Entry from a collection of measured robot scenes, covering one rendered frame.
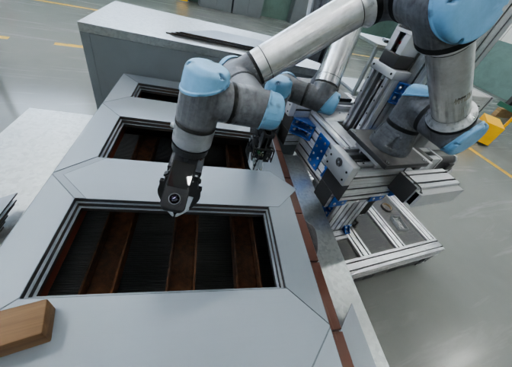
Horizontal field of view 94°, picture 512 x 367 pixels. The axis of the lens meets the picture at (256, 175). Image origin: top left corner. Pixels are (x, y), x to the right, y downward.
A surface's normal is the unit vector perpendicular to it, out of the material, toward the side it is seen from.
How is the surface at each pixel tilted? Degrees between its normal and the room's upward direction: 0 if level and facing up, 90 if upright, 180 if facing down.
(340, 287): 0
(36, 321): 0
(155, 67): 90
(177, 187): 30
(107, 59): 90
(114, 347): 0
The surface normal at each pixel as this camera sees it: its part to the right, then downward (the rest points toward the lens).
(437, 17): -0.89, 0.45
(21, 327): 0.22, -0.73
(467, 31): 0.23, 0.62
